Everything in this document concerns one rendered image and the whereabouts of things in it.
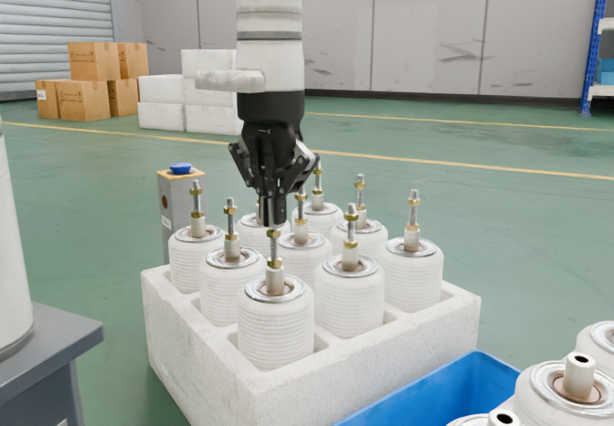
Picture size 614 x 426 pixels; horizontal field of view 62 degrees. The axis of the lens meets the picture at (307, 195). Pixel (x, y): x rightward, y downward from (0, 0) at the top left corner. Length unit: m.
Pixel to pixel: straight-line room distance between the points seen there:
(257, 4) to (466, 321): 0.53
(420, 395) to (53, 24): 6.37
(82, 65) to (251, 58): 4.05
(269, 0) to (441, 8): 5.34
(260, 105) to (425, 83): 5.36
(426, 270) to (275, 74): 0.36
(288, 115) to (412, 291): 0.34
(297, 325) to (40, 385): 0.28
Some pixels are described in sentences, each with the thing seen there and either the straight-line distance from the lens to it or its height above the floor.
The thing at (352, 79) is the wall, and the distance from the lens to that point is 6.12.
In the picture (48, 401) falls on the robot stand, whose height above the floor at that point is 0.25.
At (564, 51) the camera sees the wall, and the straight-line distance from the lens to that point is 5.71.
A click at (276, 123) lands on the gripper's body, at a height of 0.46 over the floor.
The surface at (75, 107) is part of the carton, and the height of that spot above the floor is 0.10.
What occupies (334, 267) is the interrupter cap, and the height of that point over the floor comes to 0.25.
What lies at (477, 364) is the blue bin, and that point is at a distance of 0.81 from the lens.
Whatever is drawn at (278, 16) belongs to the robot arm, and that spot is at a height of 0.57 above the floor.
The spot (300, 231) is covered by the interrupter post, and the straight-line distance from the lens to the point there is 0.77.
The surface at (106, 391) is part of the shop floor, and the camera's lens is 0.94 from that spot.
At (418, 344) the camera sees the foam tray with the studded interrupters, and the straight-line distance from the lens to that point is 0.74.
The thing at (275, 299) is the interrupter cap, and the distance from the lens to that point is 0.61.
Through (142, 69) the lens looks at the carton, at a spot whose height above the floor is 0.38.
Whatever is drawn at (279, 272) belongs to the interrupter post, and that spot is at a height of 0.28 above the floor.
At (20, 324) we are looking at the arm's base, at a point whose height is 0.32.
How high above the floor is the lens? 0.53
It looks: 16 degrees down
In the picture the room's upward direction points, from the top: straight up
